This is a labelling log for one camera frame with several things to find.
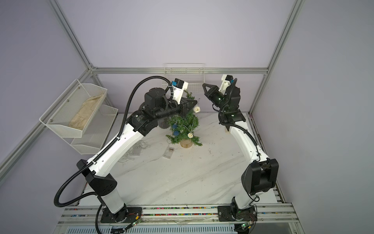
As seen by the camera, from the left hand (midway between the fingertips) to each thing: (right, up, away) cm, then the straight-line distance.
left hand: (194, 104), depth 63 cm
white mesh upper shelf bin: (-66, -4, +14) cm, 68 cm away
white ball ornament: (-2, -15, +17) cm, 23 cm away
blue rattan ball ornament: (-10, -14, +19) cm, 26 cm away
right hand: (+4, +10, +9) cm, 14 cm away
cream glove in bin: (-60, -5, +14) cm, 62 cm away
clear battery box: (-17, -28, +34) cm, 47 cm away
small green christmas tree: (-6, -11, +13) cm, 18 cm away
